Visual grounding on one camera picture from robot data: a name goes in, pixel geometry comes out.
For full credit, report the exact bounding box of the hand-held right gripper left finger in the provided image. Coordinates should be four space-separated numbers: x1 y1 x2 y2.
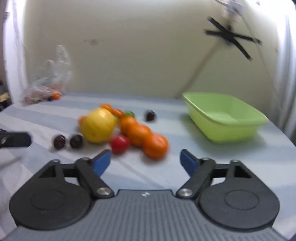
35 149 114 198

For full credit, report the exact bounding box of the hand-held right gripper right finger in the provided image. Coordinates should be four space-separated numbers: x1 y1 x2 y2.
176 149 255 198

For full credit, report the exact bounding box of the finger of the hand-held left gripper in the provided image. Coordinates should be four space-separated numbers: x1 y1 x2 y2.
0 130 32 149

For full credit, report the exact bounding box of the red tomato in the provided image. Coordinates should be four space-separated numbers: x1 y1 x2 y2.
110 135 130 154

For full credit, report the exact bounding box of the dark plum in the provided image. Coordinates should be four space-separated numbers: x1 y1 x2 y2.
144 110 158 122
69 133 84 149
53 135 67 150

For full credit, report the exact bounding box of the orange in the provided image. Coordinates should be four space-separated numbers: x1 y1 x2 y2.
118 116 139 136
143 133 169 159
126 124 153 147

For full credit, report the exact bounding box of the large yellow fruit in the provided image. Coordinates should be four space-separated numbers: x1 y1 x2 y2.
81 108 117 143

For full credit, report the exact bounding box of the green plastic basin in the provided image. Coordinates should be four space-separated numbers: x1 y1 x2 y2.
182 91 270 143

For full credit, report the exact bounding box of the striped grey bedsheet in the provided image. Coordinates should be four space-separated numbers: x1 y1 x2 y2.
0 91 296 241

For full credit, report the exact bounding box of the clear plastic bag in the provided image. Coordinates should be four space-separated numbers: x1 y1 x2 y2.
21 45 73 105

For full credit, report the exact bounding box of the white curtain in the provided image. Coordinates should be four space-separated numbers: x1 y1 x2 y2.
273 0 296 139

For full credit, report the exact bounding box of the white wall fixture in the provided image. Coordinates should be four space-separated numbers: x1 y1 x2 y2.
216 0 245 14

